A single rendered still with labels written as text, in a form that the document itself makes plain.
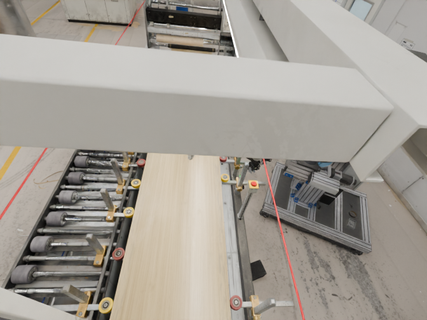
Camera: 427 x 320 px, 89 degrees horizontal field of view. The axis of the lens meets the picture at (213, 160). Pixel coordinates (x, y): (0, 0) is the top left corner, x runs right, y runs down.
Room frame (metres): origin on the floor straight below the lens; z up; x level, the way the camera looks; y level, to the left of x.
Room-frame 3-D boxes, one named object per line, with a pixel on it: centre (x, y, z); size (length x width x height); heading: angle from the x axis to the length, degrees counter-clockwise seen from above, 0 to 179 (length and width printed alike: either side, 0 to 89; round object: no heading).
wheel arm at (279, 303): (0.32, -0.49, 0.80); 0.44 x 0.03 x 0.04; 99
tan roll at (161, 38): (4.00, 0.70, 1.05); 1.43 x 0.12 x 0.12; 99
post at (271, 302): (0.28, -0.44, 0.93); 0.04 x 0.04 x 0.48; 9
